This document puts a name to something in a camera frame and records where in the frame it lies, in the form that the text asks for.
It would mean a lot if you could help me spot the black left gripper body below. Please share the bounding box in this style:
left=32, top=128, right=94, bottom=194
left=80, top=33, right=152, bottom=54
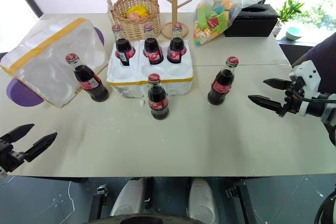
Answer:
left=0, top=140, right=27, bottom=174

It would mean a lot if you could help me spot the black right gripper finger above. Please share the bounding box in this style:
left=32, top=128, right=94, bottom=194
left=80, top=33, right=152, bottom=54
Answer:
left=262, top=78, right=293, bottom=92
left=247, top=95, right=285, bottom=116

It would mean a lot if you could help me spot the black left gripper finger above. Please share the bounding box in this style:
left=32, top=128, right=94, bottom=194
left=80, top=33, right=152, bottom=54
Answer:
left=24, top=132, right=58, bottom=163
left=0, top=123, right=35, bottom=145

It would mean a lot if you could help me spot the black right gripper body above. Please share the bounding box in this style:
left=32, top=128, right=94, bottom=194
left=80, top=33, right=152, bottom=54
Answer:
left=278, top=80, right=306, bottom=118

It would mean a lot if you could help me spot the glass cola bottle red cap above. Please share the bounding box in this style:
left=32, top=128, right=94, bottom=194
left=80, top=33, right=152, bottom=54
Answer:
left=111, top=24, right=137, bottom=67
left=65, top=53, right=110, bottom=103
left=142, top=23, right=165, bottom=66
left=147, top=73, right=170, bottom=121
left=207, top=56, right=240, bottom=106
left=166, top=22, right=188, bottom=65

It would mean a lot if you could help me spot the black tissue box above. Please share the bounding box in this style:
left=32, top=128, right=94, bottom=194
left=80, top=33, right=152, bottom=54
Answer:
left=224, top=4, right=280, bottom=38

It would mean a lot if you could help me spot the white foam lid yellow tape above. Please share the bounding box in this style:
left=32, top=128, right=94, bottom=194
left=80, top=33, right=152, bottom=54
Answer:
left=0, top=17, right=109, bottom=109

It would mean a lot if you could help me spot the white foam bottle tray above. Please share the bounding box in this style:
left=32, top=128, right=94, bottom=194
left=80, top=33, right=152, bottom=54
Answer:
left=106, top=38, right=194, bottom=99

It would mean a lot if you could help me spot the purple round mat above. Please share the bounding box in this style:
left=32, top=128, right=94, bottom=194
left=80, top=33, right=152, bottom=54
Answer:
left=6, top=79, right=46, bottom=108
left=92, top=27, right=106, bottom=49

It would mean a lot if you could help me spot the person in dark clothing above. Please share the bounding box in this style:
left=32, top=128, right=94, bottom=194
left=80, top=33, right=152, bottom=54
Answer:
left=291, top=33, right=336, bottom=94

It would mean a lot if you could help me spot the pale green bowl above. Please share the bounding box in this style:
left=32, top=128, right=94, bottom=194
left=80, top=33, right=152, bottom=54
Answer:
left=286, top=26, right=303, bottom=41

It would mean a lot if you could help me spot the green plant white pot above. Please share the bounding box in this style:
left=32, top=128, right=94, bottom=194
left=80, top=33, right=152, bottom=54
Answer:
left=272, top=0, right=305, bottom=36

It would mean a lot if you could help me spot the black table leg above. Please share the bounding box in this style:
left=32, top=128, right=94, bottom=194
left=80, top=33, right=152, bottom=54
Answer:
left=87, top=176, right=110, bottom=222
left=225, top=177, right=260, bottom=224

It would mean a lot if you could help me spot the clear bag of coloured blocks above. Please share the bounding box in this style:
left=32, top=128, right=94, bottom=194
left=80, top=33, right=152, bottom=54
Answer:
left=193, top=0, right=277, bottom=47

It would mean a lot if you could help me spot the grey rounded robot shell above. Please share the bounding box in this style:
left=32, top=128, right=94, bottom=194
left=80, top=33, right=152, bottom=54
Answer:
left=188, top=177, right=220, bottom=224
left=109, top=177, right=146, bottom=217

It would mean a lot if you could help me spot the wooden mug tree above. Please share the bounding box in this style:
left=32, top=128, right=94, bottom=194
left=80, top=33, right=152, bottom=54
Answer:
left=156, top=0, right=193, bottom=39

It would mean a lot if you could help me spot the yellow toy fruit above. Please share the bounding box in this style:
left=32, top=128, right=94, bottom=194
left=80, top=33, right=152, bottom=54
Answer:
left=127, top=5, right=148, bottom=19

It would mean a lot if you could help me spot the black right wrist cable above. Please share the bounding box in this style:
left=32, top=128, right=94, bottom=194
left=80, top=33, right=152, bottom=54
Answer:
left=293, top=87, right=329, bottom=103

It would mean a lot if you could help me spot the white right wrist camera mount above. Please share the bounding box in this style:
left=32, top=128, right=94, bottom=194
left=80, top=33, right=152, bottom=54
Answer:
left=288, top=60, right=322, bottom=118

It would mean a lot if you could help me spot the black looping cable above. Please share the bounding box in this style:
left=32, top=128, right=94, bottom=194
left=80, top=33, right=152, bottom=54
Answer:
left=314, top=197, right=336, bottom=224

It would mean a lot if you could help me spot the wicker basket white handle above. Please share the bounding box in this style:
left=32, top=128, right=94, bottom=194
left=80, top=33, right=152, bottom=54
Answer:
left=103, top=0, right=162, bottom=42

